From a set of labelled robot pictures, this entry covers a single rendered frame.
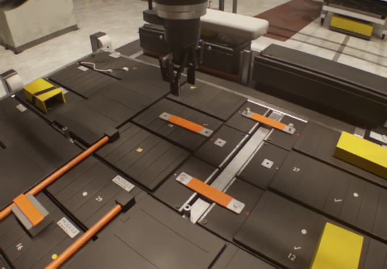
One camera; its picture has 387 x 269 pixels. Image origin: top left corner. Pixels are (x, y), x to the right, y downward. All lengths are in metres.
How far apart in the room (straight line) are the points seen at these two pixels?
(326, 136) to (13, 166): 0.78
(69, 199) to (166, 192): 0.20
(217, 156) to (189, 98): 0.24
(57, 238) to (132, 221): 0.14
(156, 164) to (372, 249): 0.46
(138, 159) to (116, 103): 0.24
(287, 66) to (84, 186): 0.63
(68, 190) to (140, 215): 0.17
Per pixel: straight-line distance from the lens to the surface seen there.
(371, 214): 0.62
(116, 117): 0.76
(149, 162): 0.62
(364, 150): 0.71
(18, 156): 0.75
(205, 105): 0.79
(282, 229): 0.53
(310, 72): 0.83
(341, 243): 0.51
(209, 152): 0.65
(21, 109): 0.95
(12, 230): 0.61
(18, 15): 4.81
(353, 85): 0.83
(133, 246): 0.50
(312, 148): 0.70
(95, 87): 0.94
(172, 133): 0.69
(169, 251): 0.48
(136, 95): 0.84
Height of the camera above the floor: 1.44
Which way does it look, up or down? 37 degrees down
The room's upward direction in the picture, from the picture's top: 1 degrees counter-clockwise
